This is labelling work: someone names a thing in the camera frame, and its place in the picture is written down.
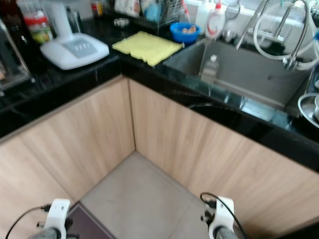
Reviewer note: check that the white red-capped soap bottle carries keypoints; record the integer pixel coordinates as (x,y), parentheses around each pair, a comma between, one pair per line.
(215,22)

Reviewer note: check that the white spray bottle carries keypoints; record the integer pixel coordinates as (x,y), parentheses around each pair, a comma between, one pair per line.
(202,14)

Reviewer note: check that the steel tumbler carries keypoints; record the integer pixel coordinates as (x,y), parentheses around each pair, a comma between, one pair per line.
(76,22)

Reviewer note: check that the clear plastic bottle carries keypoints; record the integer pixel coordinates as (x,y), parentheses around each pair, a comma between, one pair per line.
(209,69)

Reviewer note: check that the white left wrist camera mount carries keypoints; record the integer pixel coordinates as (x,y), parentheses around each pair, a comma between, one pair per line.
(59,213)

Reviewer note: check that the blue cup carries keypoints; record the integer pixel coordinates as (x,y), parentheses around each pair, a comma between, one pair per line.
(152,12)

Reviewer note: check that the wooden cabinet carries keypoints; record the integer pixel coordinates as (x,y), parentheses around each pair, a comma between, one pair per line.
(179,139)

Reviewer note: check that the dark glass bottle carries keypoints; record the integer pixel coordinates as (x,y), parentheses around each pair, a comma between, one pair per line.
(11,15)

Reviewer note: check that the small shallow steel dish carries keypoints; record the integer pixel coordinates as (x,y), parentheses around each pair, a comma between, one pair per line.
(121,22)

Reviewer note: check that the jar with red lid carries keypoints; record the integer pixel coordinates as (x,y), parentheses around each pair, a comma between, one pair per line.
(39,30)

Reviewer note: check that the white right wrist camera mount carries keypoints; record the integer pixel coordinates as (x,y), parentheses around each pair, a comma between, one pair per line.
(224,211)

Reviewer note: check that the yellow cloth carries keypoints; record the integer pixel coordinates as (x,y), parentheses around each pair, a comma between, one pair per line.
(147,47)

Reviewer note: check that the large steel bowl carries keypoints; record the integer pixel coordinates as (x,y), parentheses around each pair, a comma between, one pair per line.
(308,112)

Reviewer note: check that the stainless steel sink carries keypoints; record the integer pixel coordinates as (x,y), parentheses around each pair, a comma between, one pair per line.
(249,74)

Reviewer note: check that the steel kitchen faucet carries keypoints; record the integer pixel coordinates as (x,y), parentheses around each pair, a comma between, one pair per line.
(250,25)

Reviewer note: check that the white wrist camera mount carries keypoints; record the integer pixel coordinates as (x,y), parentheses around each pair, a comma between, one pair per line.
(224,211)
(59,213)

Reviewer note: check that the blue plastic bowl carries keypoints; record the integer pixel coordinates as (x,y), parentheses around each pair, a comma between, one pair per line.
(179,36)

